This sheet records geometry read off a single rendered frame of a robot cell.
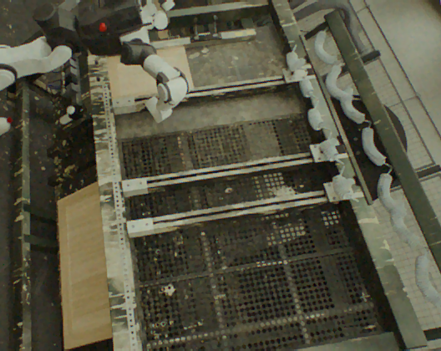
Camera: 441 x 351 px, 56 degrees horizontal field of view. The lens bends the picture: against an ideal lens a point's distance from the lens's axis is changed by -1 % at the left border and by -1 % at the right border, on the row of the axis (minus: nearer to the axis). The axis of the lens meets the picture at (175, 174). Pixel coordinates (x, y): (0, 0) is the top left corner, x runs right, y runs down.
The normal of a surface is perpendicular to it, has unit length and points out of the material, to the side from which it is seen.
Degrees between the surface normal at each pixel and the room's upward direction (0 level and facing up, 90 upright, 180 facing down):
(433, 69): 90
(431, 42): 90
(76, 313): 90
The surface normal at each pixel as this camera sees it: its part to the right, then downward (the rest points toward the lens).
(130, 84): -0.01, -0.45
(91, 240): -0.54, -0.30
